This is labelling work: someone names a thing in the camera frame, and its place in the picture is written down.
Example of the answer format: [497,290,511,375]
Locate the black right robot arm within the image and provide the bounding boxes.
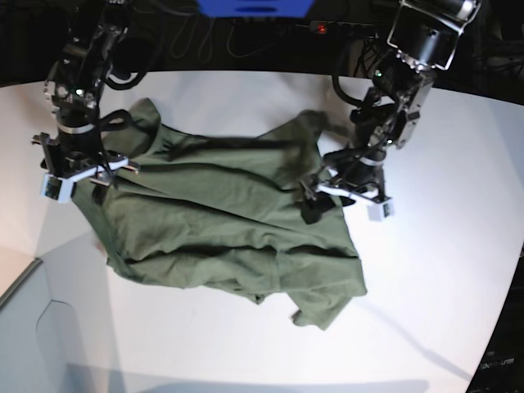
[31,1,145,203]

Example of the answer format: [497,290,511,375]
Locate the blue plastic box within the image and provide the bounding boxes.
[197,0,314,18]

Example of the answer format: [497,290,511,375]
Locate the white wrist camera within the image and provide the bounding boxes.
[367,198,395,222]
[40,174,76,203]

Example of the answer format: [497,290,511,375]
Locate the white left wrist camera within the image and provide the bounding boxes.
[367,198,395,222]

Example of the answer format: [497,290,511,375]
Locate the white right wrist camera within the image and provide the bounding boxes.
[40,174,76,203]

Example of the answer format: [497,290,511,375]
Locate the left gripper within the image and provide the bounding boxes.
[300,149,389,224]

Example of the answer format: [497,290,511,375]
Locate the green t-shirt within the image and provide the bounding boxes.
[73,98,367,329]

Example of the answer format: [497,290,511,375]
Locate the black cable loop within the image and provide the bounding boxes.
[169,7,287,61]

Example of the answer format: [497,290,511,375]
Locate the white power strip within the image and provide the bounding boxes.
[307,20,380,39]

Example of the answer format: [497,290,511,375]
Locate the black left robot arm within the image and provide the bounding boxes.
[301,1,481,224]

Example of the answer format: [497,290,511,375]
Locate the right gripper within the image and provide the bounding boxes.
[31,130,139,205]

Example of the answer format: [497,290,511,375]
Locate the black device with label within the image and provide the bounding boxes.
[467,259,523,393]

